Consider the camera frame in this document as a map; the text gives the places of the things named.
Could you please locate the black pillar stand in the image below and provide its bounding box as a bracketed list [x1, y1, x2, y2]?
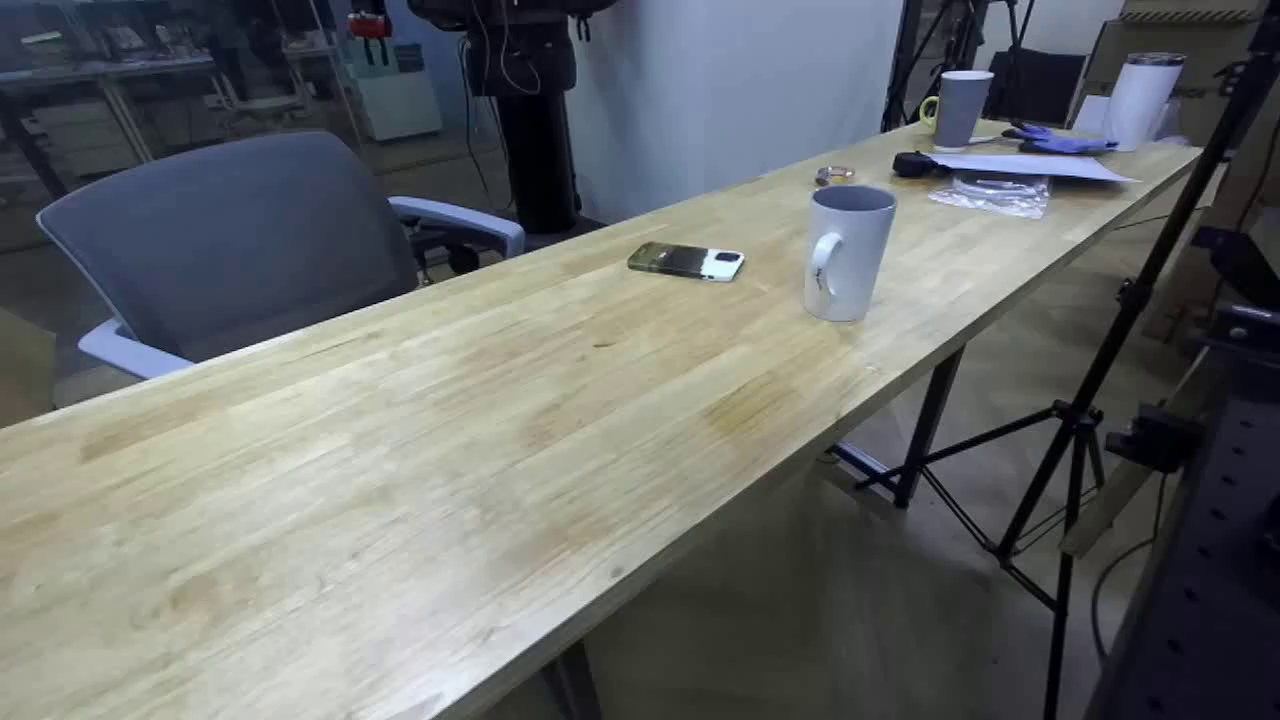
[407, 0, 616, 235]

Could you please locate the black perforated breadboard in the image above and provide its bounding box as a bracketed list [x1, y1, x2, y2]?
[1084, 303, 1280, 720]

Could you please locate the black camera tripod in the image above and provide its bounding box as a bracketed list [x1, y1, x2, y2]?
[834, 0, 1280, 720]

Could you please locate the white mug cup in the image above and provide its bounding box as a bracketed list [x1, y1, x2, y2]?
[806, 184, 897, 323]

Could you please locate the clear plastic bag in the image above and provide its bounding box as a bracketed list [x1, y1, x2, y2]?
[931, 177, 1052, 221]

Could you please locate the blue purple cloth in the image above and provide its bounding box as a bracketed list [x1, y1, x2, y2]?
[1014, 126, 1116, 158]

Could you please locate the grey tumbler cup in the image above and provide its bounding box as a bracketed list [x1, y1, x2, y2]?
[931, 68, 993, 149]

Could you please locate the black computer mouse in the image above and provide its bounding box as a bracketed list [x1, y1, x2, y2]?
[894, 152, 942, 179]

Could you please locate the white paper roll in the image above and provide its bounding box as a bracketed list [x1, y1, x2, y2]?
[1108, 51, 1183, 152]

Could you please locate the grey office chair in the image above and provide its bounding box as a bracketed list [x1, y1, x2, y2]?
[37, 133, 528, 379]

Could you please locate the smartphone with green case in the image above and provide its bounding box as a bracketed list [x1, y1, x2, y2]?
[629, 244, 745, 283]

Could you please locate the white paper sheet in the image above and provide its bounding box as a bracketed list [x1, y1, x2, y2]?
[925, 152, 1127, 184]

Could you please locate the black table leg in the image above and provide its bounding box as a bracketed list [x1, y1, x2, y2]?
[894, 344, 964, 509]

